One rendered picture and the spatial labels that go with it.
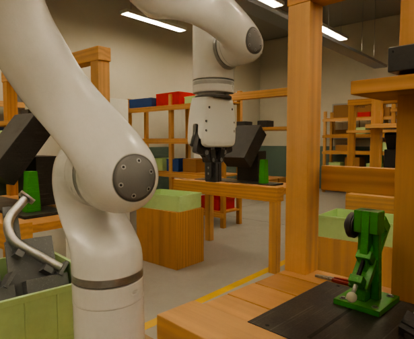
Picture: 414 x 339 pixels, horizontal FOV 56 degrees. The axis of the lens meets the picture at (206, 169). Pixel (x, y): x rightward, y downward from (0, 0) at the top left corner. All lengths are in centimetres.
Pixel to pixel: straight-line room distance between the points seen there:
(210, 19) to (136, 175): 29
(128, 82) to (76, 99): 851
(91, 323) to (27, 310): 52
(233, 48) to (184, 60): 971
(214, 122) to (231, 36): 17
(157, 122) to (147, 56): 153
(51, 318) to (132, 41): 844
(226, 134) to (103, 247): 33
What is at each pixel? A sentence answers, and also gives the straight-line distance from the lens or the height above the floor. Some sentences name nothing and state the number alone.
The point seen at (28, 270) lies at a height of 94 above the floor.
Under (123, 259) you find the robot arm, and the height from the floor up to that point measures 117.
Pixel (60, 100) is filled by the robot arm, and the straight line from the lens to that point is 60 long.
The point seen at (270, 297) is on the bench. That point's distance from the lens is 130.
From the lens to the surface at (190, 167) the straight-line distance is 670.
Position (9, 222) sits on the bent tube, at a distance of 142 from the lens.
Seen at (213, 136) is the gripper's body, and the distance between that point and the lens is 77.
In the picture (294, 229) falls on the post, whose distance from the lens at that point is 149.
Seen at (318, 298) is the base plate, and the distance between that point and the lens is 126.
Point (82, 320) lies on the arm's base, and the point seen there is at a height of 108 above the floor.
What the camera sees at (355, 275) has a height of 100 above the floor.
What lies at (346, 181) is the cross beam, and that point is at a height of 122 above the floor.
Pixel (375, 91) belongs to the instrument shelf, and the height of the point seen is 150.
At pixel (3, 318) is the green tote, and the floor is 92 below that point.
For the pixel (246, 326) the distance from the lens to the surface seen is 106.
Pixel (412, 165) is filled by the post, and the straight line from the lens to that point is 129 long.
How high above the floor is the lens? 136
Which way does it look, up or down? 4 degrees down
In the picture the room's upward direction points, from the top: straight up
